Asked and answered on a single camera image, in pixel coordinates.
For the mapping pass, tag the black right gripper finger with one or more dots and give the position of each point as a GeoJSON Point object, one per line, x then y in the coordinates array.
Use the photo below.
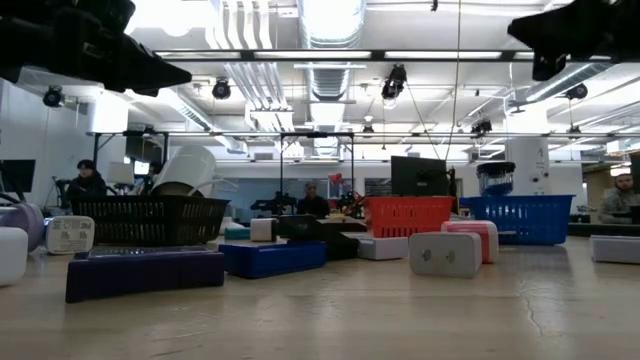
{"type": "Point", "coordinates": [542, 30]}

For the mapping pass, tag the black plastic basket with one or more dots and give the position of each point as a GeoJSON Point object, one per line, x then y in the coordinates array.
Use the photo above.
{"type": "Point", "coordinates": [150, 220]}

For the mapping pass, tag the black capped blue hourglass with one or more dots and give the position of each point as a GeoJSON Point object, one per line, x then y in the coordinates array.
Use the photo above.
{"type": "Point", "coordinates": [495, 170]}

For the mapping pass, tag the teal and white charger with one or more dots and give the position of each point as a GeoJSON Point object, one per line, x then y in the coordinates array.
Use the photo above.
{"type": "Point", "coordinates": [70, 235]}

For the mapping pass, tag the purple hourglass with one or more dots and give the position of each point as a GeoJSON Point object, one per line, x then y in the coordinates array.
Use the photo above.
{"type": "Point", "coordinates": [27, 220]}

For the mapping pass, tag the small white plug charger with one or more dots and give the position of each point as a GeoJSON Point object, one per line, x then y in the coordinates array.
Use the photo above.
{"type": "Point", "coordinates": [262, 230]}

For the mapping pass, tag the blue plastic basket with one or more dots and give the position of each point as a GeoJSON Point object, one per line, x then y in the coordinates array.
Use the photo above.
{"type": "Point", "coordinates": [520, 220]}

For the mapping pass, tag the pink plug charger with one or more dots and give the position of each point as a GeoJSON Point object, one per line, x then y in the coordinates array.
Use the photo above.
{"type": "Point", "coordinates": [487, 242]}

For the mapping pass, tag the white digital thermometer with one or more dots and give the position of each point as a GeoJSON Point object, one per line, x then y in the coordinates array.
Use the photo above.
{"type": "Point", "coordinates": [382, 248]}
{"type": "Point", "coordinates": [617, 250]}

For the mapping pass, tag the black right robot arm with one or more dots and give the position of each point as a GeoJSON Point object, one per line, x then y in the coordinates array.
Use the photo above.
{"type": "Point", "coordinates": [627, 30]}

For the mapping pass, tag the black background robot arm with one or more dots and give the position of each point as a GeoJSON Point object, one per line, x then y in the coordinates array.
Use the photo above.
{"type": "Point", "coordinates": [275, 204]}

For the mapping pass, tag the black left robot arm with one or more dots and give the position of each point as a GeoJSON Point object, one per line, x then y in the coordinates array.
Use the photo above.
{"type": "Point", "coordinates": [20, 35]}

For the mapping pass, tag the black ceiling spotlight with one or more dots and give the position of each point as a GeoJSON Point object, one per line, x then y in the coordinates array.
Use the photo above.
{"type": "Point", "coordinates": [577, 91]}
{"type": "Point", "coordinates": [52, 96]}
{"type": "Point", "coordinates": [481, 127]}
{"type": "Point", "coordinates": [395, 82]}
{"type": "Point", "coordinates": [221, 90]}

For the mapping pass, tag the person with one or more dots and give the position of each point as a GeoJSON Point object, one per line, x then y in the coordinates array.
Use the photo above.
{"type": "Point", "coordinates": [87, 182]}
{"type": "Point", "coordinates": [620, 200]}
{"type": "Point", "coordinates": [312, 205]}
{"type": "Point", "coordinates": [155, 172]}

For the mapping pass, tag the white cylindrical lamp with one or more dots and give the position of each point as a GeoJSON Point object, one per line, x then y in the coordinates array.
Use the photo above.
{"type": "Point", "coordinates": [185, 167]}

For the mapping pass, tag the white round column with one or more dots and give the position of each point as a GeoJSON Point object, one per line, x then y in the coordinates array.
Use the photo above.
{"type": "Point", "coordinates": [527, 160]}

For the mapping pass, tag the black computer monitor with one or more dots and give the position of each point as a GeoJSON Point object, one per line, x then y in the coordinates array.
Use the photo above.
{"type": "Point", "coordinates": [419, 175]}
{"type": "Point", "coordinates": [17, 175]}

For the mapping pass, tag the black overhead crossbar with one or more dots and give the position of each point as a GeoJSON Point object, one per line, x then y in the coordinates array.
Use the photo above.
{"type": "Point", "coordinates": [375, 55]}

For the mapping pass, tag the dark blue digital thermometer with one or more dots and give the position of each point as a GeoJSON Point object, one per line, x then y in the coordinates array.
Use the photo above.
{"type": "Point", "coordinates": [145, 275]}

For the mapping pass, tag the red desk lamp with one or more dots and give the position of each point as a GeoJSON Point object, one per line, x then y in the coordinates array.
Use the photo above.
{"type": "Point", "coordinates": [335, 177]}

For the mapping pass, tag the white cube charger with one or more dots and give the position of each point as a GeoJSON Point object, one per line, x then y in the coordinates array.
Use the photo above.
{"type": "Point", "coordinates": [12, 255]}
{"type": "Point", "coordinates": [445, 255]}

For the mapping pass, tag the red plastic basket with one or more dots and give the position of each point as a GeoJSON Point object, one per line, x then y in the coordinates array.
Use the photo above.
{"type": "Point", "coordinates": [410, 217]}

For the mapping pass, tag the black workstation frame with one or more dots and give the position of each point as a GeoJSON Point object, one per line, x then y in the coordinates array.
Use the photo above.
{"type": "Point", "coordinates": [315, 134]}

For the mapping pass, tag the silver air duct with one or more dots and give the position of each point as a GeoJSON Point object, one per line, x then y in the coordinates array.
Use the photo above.
{"type": "Point", "coordinates": [330, 30]}

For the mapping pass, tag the black aluminium table frame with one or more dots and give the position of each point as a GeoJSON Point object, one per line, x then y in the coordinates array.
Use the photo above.
{"type": "Point", "coordinates": [580, 230]}

